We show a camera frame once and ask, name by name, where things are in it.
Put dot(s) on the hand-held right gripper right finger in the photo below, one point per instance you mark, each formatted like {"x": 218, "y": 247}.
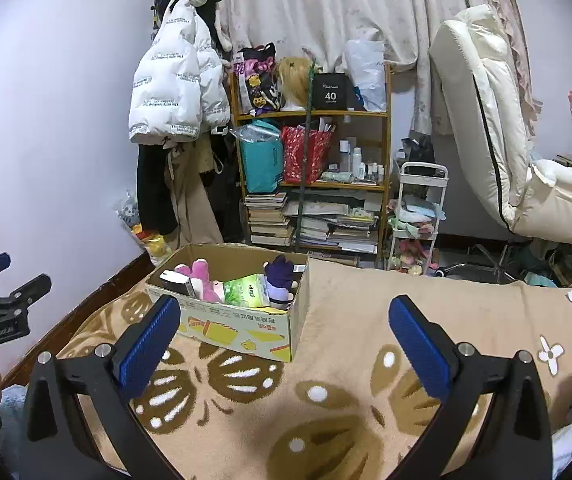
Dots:
{"x": 418, "y": 342}

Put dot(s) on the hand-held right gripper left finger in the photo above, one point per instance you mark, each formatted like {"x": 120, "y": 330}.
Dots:
{"x": 148, "y": 342}

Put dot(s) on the black tissue pack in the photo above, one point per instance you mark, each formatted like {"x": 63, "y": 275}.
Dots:
{"x": 178, "y": 282}

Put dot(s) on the pink plush toy white head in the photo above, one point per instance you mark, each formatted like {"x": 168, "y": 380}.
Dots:
{"x": 203, "y": 280}

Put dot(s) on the green tissue pack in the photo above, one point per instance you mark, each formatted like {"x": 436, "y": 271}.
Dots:
{"x": 248, "y": 292}

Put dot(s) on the printed cardboard box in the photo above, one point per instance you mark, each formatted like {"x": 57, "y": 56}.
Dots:
{"x": 266, "y": 332}

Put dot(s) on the purple-haired plush doll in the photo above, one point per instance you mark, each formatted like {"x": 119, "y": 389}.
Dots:
{"x": 281, "y": 280}

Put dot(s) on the plastic bag of plush toys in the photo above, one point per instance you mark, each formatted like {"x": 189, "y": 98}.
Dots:
{"x": 150, "y": 245}

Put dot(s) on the beige brown printed blanket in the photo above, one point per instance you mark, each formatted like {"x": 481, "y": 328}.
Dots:
{"x": 316, "y": 385}

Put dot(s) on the white trolley cart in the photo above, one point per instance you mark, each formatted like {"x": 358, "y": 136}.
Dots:
{"x": 418, "y": 220}

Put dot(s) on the pile of papers and magazines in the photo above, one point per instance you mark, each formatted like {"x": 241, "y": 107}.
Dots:
{"x": 341, "y": 230}

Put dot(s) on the beige hanging coat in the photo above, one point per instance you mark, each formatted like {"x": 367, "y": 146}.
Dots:
{"x": 193, "y": 210}

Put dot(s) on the black hanging garment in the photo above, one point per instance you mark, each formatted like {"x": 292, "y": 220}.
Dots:
{"x": 153, "y": 190}

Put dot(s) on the stack of books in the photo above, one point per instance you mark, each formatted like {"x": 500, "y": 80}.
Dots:
{"x": 268, "y": 220}

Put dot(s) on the wooden shelf unit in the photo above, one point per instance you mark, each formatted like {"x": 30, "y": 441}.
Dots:
{"x": 385, "y": 160}

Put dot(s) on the row of toiletry bottles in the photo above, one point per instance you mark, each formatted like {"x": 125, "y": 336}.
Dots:
{"x": 361, "y": 162}

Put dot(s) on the teal bag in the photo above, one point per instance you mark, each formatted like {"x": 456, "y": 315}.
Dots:
{"x": 261, "y": 160}

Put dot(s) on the green pole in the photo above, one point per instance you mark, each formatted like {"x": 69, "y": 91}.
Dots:
{"x": 306, "y": 160}

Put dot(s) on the cream padded chair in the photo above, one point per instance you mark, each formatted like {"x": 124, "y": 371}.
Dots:
{"x": 491, "y": 135}

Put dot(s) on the red patterned gift bag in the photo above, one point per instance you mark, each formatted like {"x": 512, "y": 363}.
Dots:
{"x": 301, "y": 155}

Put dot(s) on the white printed puffer jacket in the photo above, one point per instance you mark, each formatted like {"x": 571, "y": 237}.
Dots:
{"x": 175, "y": 75}

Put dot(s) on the black cardboard box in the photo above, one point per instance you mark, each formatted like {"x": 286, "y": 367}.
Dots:
{"x": 331, "y": 92}

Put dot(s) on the white plastic bag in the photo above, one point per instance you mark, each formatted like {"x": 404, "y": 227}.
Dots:
{"x": 368, "y": 75}

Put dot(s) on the black character tote bag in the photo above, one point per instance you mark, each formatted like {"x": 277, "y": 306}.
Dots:
{"x": 256, "y": 80}

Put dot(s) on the blonde wig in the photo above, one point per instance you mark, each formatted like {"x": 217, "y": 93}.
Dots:
{"x": 293, "y": 80}

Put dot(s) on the floral beige curtain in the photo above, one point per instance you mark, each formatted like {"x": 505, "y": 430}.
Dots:
{"x": 341, "y": 5}

